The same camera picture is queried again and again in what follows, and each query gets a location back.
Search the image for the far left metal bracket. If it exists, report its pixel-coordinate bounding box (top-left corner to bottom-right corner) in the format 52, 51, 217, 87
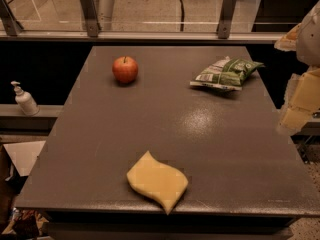
0, 0, 23, 36

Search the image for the metal rail bracket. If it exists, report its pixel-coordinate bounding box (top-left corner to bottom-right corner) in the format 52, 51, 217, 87
217, 0, 237, 39
80, 0, 100, 37

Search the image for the cardboard box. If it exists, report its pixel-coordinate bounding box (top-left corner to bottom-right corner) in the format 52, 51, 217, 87
0, 140, 47, 225

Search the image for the left metal rail bracket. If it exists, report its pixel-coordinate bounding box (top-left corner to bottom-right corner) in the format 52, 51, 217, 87
80, 0, 100, 37

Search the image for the green jalapeno chip bag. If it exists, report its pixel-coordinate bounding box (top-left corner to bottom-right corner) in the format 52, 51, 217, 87
190, 56, 264, 91

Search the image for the right metal rail bracket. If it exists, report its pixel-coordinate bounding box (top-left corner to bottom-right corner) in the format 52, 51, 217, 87
217, 0, 237, 39

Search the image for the horizontal metal rail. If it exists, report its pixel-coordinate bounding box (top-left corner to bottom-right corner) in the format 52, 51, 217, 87
0, 30, 284, 44

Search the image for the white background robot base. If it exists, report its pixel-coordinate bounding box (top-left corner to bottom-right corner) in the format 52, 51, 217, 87
69, 0, 116, 31

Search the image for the white pump dispenser bottle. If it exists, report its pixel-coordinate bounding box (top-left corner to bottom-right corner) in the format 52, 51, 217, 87
11, 81, 39, 116

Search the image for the yellow wavy sponge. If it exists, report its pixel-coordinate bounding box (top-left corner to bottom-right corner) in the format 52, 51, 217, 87
127, 151, 188, 215

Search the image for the red apple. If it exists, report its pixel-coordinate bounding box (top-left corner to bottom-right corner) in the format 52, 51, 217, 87
112, 56, 138, 84

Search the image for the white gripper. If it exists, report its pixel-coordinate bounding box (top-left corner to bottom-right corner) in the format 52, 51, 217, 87
274, 1, 320, 135

